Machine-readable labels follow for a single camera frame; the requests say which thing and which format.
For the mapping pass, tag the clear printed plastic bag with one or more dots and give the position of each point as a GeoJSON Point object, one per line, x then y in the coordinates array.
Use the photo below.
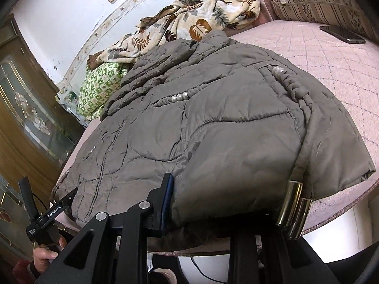
{"type": "Point", "coordinates": [69, 97]}

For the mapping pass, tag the black smartphone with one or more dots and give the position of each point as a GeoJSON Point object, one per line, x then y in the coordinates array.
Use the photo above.
{"type": "Point", "coordinates": [343, 34]}

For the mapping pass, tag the cream leaf printed blanket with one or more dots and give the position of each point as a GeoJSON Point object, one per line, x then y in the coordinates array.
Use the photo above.
{"type": "Point", "coordinates": [192, 20]}

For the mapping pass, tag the person's left forearm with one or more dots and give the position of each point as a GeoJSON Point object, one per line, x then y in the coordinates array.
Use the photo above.
{"type": "Point", "coordinates": [25, 272]}

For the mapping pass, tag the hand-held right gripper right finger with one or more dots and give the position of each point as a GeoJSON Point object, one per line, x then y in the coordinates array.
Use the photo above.
{"type": "Point", "coordinates": [245, 257]}

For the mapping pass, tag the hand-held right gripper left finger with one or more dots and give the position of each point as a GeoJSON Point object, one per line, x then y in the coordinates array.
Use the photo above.
{"type": "Point", "coordinates": [167, 201]}

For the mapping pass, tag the pink upholstered armrest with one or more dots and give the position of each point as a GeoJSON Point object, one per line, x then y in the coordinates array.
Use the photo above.
{"type": "Point", "coordinates": [265, 3]}

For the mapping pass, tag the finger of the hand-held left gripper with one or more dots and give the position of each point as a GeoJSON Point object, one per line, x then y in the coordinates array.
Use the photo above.
{"type": "Point", "coordinates": [68, 198]}
{"type": "Point", "coordinates": [28, 195]}

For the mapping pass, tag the grey-brown quilted hooded jacket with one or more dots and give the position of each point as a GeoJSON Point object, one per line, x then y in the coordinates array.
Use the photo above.
{"type": "Point", "coordinates": [222, 139]}

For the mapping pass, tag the green checked pillow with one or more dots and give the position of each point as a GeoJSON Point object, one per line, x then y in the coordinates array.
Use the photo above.
{"type": "Point", "coordinates": [97, 88]}

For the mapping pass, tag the person's left hand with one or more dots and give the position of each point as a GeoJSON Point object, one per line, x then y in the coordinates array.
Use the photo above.
{"type": "Point", "coordinates": [44, 256]}

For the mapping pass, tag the wooden door with stained glass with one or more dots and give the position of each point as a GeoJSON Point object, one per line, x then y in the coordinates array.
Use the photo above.
{"type": "Point", "coordinates": [23, 109]}

